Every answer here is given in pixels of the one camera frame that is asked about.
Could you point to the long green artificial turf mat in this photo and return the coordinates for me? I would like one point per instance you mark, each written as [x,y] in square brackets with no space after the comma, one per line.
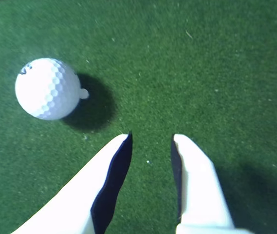
[189,73]

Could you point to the small white round marker dot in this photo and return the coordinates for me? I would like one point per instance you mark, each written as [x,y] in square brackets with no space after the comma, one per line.
[84,93]

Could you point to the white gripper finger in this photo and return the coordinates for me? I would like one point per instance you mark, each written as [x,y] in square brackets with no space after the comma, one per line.
[79,195]
[201,190]

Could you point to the white golf ball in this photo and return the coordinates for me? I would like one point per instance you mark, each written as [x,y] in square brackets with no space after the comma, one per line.
[47,89]

